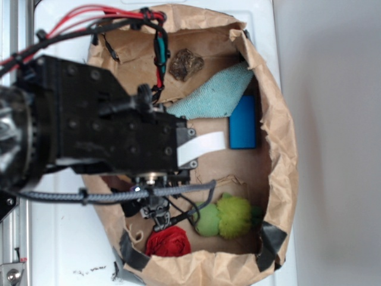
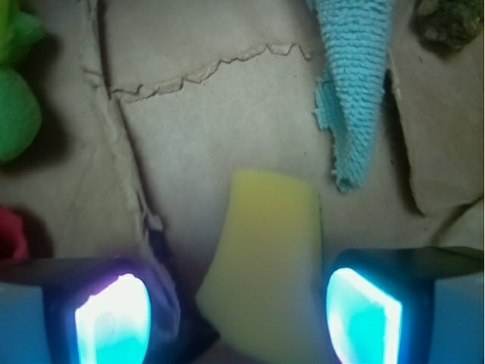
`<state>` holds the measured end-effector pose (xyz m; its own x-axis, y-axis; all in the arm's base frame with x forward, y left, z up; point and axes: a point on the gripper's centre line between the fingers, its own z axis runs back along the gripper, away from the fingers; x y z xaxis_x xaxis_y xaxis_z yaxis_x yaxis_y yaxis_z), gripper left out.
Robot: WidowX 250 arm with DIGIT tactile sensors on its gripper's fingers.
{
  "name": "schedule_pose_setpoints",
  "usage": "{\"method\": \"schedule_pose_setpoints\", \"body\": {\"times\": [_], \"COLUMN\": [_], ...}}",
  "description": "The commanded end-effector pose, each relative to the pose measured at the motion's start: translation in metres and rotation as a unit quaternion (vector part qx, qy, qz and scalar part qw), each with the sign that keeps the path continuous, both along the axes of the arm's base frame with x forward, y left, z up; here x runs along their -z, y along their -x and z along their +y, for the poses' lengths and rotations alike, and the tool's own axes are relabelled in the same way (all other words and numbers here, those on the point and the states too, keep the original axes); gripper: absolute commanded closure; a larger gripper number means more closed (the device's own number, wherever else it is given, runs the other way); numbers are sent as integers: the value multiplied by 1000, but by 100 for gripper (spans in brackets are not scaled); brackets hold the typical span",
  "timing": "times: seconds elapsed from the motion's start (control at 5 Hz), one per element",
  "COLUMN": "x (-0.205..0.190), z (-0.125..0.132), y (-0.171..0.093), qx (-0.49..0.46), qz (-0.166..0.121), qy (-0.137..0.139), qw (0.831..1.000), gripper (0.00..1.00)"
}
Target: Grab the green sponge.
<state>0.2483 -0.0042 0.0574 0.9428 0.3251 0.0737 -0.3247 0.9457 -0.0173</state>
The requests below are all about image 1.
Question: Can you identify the aluminium corner bracket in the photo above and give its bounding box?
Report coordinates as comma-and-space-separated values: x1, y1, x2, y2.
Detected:
1, 263, 25, 286

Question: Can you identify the blue rectangular block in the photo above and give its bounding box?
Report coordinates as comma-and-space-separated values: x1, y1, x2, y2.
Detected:
229, 95, 257, 150

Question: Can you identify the grey braided cable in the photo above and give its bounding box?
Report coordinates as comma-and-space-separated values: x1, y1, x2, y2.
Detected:
17, 179, 217, 206

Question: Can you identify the brown rock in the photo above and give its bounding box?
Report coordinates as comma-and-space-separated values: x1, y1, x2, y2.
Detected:
169, 48, 205, 82

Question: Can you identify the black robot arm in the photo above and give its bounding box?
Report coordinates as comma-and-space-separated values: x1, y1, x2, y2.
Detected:
1, 56, 196, 192

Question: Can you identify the green plush toy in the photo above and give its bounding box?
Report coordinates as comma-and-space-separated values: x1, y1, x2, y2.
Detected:
192, 192, 263, 240

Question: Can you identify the teal terry cloth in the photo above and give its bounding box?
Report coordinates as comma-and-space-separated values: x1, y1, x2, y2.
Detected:
167, 62, 254, 120

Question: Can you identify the white flat ribbon cable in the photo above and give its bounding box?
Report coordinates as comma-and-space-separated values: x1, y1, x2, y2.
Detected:
176, 131, 226, 168

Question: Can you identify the red wire bundle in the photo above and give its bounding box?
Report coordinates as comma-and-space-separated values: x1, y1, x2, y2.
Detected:
0, 7, 167, 90

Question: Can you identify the aluminium frame rail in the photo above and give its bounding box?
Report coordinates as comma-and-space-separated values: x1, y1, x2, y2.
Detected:
1, 1, 35, 285

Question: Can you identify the brown paper bag tray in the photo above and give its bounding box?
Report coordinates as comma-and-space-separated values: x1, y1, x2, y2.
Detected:
95, 4, 298, 285

